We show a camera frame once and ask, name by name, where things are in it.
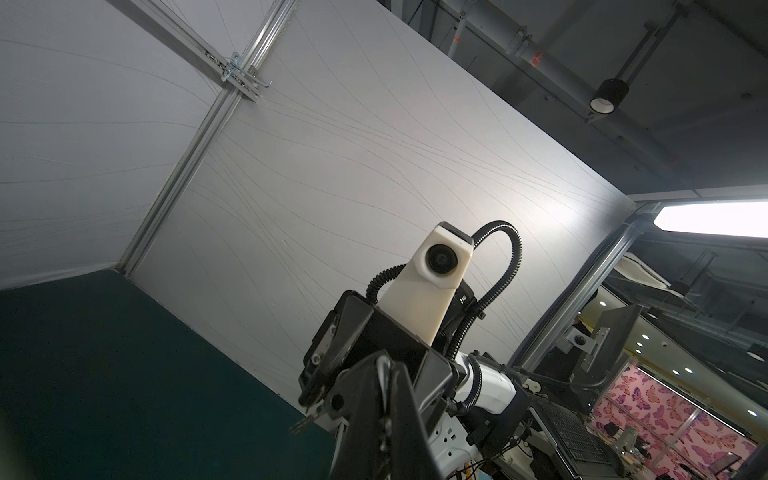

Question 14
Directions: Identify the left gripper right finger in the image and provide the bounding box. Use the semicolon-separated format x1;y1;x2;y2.
388;362;442;480

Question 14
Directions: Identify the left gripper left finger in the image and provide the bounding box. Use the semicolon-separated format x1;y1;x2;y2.
329;351;390;479

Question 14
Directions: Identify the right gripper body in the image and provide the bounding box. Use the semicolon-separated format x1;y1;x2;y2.
299;289;477;430

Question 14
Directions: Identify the silver key bunch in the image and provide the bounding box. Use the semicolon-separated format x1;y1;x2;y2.
290;413;317;435

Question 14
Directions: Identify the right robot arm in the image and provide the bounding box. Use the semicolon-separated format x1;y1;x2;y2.
298;291;530;479

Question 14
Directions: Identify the black keyboard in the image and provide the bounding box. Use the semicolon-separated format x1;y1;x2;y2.
531;397;627;479

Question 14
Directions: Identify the computer monitor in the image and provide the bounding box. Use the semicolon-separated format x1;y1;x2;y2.
568;305;642;386

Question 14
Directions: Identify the green table mat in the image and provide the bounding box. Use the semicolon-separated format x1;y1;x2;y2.
1;271;334;479

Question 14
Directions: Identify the metal hook clamp right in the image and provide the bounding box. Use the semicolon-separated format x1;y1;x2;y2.
221;52;272;90

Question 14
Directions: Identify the black ceiling spot lamp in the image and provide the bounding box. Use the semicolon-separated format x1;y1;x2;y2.
589;78;630;115

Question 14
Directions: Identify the bright ceiling light panel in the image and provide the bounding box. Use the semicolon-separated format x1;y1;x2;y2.
654;200;767;238

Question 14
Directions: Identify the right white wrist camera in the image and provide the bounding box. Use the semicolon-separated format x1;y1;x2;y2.
377;222;474;345

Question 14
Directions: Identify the aluminium top rail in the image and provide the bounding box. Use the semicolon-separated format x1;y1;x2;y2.
109;0;259;102

